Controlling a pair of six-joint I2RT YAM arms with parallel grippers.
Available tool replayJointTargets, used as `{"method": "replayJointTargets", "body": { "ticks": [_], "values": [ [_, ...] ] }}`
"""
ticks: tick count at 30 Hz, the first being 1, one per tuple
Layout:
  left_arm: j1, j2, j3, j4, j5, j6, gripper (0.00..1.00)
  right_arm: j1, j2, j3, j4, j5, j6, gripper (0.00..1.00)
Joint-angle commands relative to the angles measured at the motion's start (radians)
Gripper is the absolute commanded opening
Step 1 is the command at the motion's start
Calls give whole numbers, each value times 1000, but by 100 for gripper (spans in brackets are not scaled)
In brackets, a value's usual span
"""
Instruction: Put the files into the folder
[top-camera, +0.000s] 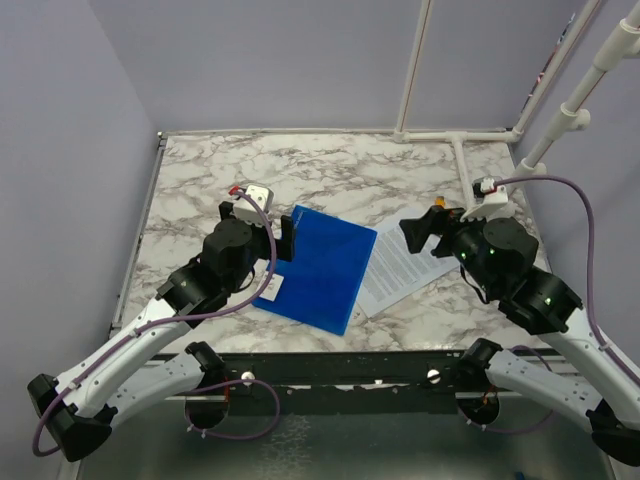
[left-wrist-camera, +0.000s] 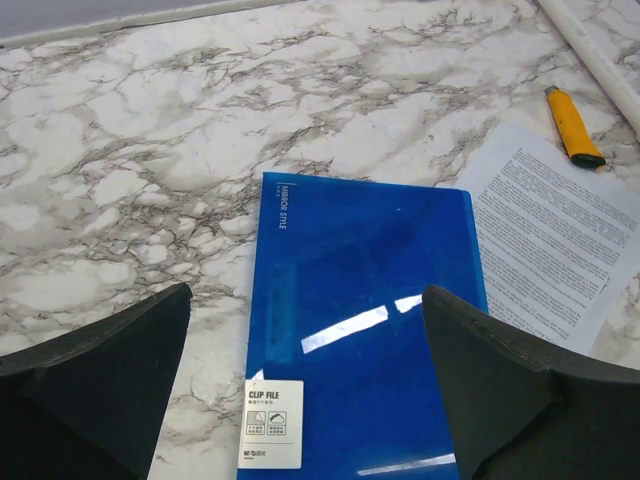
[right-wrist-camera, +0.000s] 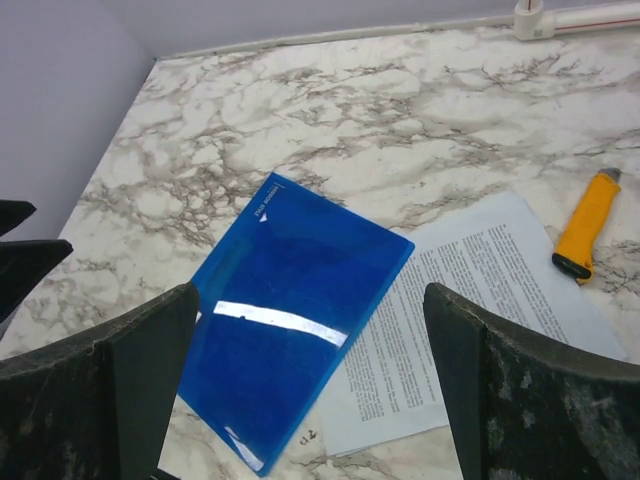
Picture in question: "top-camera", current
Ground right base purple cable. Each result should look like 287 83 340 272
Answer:
464 344 556 434

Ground white PVC camera pole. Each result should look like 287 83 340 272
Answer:
515 2 639 176

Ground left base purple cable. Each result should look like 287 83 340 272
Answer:
184 378 281 442

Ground blue plastic folder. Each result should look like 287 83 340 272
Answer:
253 205 377 335

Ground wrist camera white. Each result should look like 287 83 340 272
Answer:
229 184 274 225
460 177 509 222

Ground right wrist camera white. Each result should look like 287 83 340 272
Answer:
460 177 509 222

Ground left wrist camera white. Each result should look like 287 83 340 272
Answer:
229 184 274 225

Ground printed white paper sheets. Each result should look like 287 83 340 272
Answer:
357 207 458 318

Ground black mounting rail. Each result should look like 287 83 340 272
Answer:
199 350 489 415

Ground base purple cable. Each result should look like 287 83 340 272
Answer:
184 378 281 442
464 344 556 434

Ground white PVC pipe frame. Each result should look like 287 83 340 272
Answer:
158 1 604 168

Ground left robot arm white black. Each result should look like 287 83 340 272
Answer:
27 196 296 462

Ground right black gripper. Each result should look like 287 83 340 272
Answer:
398 202 499 295

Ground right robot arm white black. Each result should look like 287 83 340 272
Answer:
399 205 639 467

